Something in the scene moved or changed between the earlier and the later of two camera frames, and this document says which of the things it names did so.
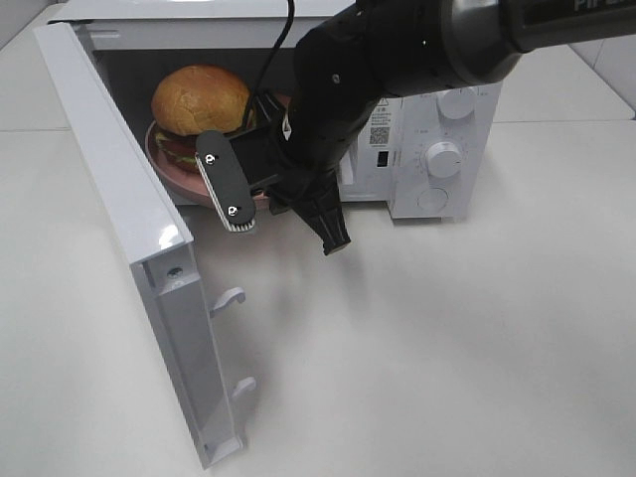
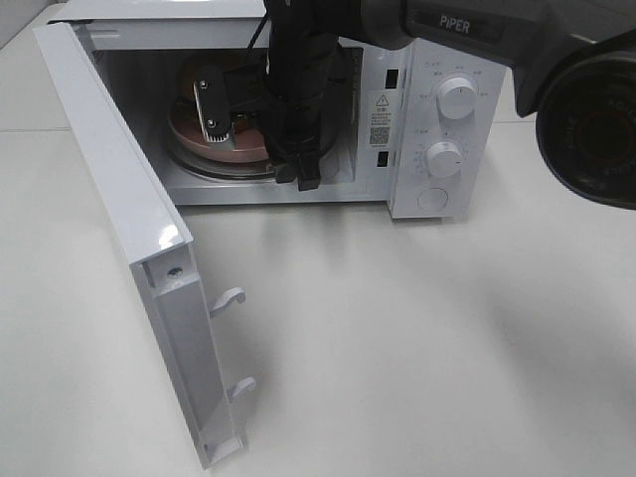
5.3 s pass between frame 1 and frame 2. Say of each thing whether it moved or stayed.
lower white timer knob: stayed
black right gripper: moved
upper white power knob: stayed
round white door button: stayed
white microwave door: stayed
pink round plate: moved
